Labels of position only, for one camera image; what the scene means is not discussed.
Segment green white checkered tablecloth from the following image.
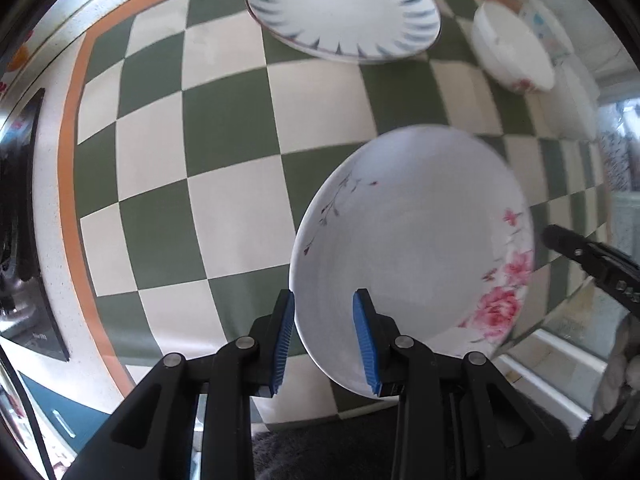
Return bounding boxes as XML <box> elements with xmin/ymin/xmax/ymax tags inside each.
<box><xmin>57</xmin><ymin>0</ymin><xmax>616</xmax><ymax>423</ymax></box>

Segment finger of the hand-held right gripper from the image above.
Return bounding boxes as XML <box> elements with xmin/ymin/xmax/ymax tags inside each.
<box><xmin>542</xmin><ymin>224</ymin><xmax>640</xmax><ymax>318</ymax></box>

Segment blue leaf pattern plate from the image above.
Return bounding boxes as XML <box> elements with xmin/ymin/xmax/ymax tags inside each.
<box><xmin>245</xmin><ymin>0</ymin><xmax>443</xmax><ymax>65</ymax></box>

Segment colourful wall stickers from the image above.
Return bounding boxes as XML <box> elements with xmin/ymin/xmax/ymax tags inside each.
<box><xmin>0</xmin><ymin>30</ymin><xmax>36</xmax><ymax>91</ymax></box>

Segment teal cabinet drawer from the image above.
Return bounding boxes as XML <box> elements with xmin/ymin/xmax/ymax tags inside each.
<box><xmin>20</xmin><ymin>370</ymin><xmax>108</xmax><ymax>461</ymax></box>

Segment person's right hand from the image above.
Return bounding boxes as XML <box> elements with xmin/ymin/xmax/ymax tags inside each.
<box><xmin>592</xmin><ymin>317</ymin><xmax>640</xmax><ymax>418</ymax></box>

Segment white bowl with pink flower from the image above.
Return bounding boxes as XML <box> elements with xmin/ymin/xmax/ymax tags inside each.
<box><xmin>471</xmin><ymin>1</ymin><xmax>557</xmax><ymax>94</ymax></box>

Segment pink floral white plate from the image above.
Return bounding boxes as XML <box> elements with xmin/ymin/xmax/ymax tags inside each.
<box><xmin>289</xmin><ymin>125</ymin><xmax>537</xmax><ymax>401</ymax></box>

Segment person's dark grey clothing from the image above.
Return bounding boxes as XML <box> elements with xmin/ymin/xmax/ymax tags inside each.
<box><xmin>250</xmin><ymin>410</ymin><xmax>401</xmax><ymax>480</ymax></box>

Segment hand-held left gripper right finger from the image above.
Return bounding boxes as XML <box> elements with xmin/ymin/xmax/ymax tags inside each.
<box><xmin>352</xmin><ymin>287</ymin><xmax>583</xmax><ymax>480</ymax></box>

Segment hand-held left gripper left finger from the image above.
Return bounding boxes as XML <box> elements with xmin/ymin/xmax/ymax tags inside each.
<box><xmin>62</xmin><ymin>289</ymin><xmax>296</xmax><ymax>480</ymax></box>

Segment black gas stove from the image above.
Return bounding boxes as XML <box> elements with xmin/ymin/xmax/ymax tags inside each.
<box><xmin>0</xmin><ymin>89</ymin><xmax>71</xmax><ymax>363</ymax></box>

